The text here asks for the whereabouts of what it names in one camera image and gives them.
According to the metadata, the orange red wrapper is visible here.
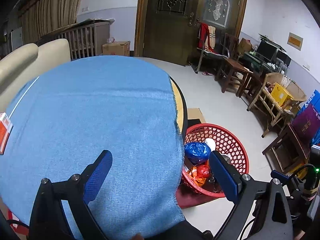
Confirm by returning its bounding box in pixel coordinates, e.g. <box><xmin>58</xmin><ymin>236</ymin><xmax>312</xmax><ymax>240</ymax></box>
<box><xmin>187</xmin><ymin>164</ymin><xmax>211</xmax><ymax>187</ymax></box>

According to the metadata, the white paper ball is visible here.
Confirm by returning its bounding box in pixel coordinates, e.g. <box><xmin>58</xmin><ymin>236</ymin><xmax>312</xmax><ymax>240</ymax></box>
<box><xmin>204</xmin><ymin>138</ymin><xmax>216</xmax><ymax>152</ymax></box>

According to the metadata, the blue plastic bag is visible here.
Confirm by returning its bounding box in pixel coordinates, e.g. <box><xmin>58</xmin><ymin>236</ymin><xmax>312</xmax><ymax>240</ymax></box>
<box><xmin>184</xmin><ymin>142</ymin><xmax>211</xmax><ymax>165</ymax></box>

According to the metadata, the red plastic mesh basket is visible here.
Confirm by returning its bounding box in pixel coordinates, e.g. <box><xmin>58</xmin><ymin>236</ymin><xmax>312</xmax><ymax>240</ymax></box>
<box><xmin>182</xmin><ymin>123</ymin><xmax>249</xmax><ymax>202</ymax></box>

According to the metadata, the dark wooden stool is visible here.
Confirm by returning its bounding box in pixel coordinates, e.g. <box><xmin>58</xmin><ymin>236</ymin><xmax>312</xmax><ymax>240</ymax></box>
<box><xmin>262</xmin><ymin>123</ymin><xmax>310</xmax><ymax>175</ymax></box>

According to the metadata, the blue table cloth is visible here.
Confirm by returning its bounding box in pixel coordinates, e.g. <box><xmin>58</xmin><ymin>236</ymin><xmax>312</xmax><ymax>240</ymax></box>
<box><xmin>1</xmin><ymin>56</ymin><xmax>184</xmax><ymax>239</ymax></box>

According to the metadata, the purple gift bag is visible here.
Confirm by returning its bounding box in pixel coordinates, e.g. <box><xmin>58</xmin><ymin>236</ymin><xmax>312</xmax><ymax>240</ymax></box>
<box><xmin>292</xmin><ymin>104</ymin><xmax>319</xmax><ymax>146</ymax></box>

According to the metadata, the round black-rimmed table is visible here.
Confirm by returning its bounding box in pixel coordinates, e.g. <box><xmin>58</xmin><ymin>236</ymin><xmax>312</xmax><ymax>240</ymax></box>
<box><xmin>170</xmin><ymin>77</ymin><xmax>188</xmax><ymax>141</ymax></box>

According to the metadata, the wicker armchair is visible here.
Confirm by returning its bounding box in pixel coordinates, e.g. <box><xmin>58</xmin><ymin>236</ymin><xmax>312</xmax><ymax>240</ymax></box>
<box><xmin>247</xmin><ymin>72</ymin><xmax>306</xmax><ymax>138</ymax></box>

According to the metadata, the yellow box on wicker chair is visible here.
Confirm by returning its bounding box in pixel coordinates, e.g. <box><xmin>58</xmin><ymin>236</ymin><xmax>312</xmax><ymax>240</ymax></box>
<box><xmin>271</xmin><ymin>83</ymin><xmax>293</xmax><ymax>107</ymax></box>

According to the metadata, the orange white carton box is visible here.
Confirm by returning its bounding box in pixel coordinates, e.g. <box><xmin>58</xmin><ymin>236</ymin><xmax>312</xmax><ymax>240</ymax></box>
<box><xmin>0</xmin><ymin>112</ymin><xmax>13</xmax><ymax>155</ymax></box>

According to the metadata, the small dark wooden table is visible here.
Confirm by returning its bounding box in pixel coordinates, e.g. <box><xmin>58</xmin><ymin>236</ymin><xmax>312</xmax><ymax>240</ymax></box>
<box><xmin>214</xmin><ymin>58</ymin><xmax>253</xmax><ymax>98</ymax></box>

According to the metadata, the white thin stick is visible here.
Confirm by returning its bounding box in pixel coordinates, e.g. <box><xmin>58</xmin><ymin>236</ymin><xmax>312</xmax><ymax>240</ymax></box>
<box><xmin>8</xmin><ymin>76</ymin><xmax>40</xmax><ymax>119</ymax></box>

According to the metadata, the cream leather sofa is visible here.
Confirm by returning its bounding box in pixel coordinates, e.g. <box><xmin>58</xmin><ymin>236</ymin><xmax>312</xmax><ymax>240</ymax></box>
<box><xmin>1</xmin><ymin>38</ymin><xmax>71</xmax><ymax>112</ymax></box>

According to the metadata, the black computer monitor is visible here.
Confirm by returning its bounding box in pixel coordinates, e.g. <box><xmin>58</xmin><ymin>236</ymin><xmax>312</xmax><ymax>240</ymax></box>
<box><xmin>255</xmin><ymin>40</ymin><xmax>278</xmax><ymax>62</ymax></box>

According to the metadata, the wooden baby crib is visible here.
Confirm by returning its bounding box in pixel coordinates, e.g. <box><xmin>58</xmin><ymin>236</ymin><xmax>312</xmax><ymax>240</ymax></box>
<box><xmin>36</xmin><ymin>18</ymin><xmax>114</xmax><ymax>60</ymax></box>

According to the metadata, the metal chair with red cloth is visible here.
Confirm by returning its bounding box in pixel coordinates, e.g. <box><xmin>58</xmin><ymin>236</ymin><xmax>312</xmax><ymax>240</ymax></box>
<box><xmin>194</xmin><ymin>22</ymin><xmax>239</xmax><ymax>74</ymax></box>

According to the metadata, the dark wooden double door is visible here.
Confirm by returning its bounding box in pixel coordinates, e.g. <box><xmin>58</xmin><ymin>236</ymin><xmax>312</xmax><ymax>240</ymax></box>
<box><xmin>134</xmin><ymin>0</ymin><xmax>247</xmax><ymax>66</ymax></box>

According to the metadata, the brown cardboard box by wall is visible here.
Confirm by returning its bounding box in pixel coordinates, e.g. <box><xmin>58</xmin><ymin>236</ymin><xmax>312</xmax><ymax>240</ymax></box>
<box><xmin>102</xmin><ymin>41</ymin><xmax>130</xmax><ymax>56</ymax></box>

